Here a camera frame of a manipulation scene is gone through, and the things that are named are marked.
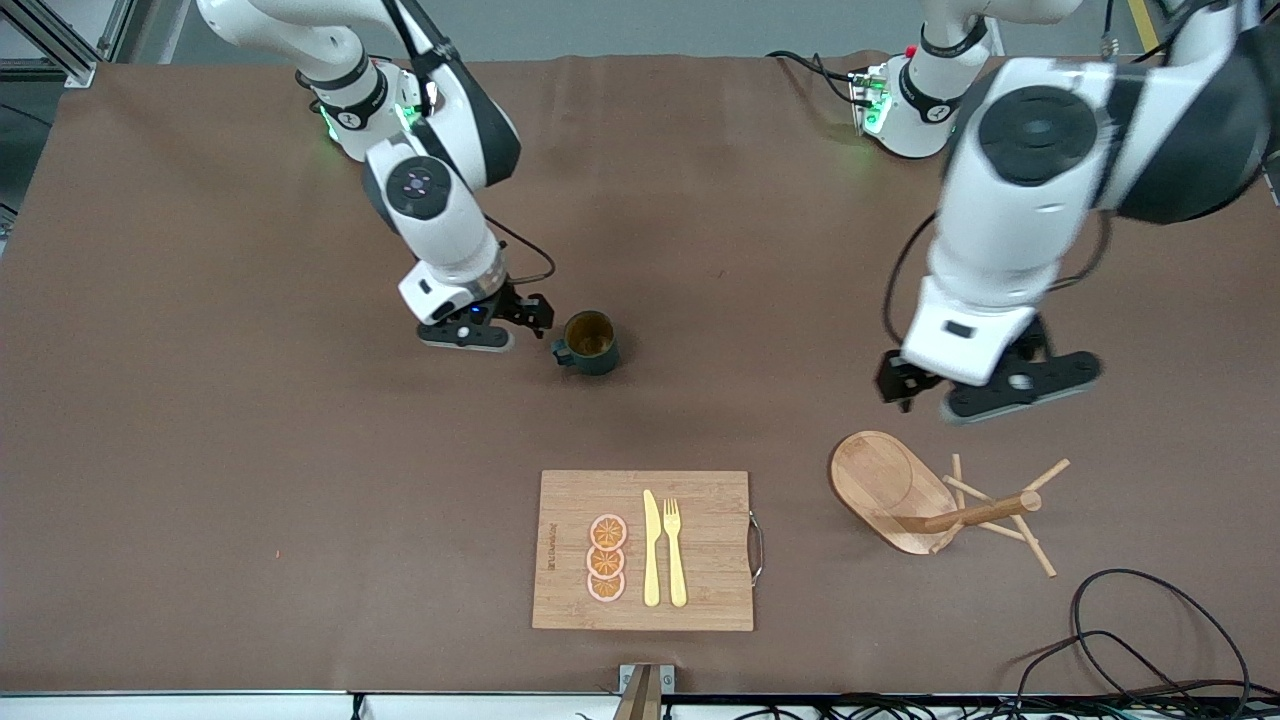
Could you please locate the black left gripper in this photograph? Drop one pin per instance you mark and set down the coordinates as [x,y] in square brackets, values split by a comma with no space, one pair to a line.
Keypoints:
[901,379]

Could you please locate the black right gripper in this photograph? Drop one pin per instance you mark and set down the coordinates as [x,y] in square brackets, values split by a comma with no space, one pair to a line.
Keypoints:
[516,304]

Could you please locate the dark green cup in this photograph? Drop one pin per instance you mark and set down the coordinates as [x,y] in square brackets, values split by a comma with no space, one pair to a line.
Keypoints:
[592,348]

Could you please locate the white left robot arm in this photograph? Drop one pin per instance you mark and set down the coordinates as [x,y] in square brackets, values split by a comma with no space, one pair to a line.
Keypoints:
[1010,230]

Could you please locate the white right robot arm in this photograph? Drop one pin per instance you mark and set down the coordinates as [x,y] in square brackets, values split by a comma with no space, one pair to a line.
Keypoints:
[450,230]

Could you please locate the wooden cup rack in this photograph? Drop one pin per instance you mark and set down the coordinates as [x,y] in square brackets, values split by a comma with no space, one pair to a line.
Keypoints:
[880,485]

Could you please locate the orange slice toy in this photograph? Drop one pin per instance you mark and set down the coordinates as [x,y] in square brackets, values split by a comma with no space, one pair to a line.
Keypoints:
[605,561]
[605,588]
[608,531]

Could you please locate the bamboo cutting board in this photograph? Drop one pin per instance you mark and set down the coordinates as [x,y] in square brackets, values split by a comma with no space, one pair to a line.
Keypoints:
[710,560]

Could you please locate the yellow plastic knife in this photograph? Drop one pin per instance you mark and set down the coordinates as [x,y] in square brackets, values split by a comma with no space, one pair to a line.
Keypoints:
[651,550]

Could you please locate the brown table cover sheet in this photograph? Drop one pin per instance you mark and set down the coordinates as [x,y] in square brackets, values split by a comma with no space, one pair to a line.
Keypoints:
[300,450]

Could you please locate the yellow plastic fork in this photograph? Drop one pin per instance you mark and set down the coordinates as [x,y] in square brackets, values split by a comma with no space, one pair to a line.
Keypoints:
[675,555]

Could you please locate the metal table bracket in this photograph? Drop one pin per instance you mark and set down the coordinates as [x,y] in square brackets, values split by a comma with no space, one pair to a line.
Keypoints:
[645,685]

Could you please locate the white table edge rail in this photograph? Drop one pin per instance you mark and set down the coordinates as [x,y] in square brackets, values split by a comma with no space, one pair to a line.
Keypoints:
[200,705]

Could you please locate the aluminium frame profile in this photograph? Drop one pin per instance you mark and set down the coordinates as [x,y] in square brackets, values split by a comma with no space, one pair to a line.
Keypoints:
[75,68]

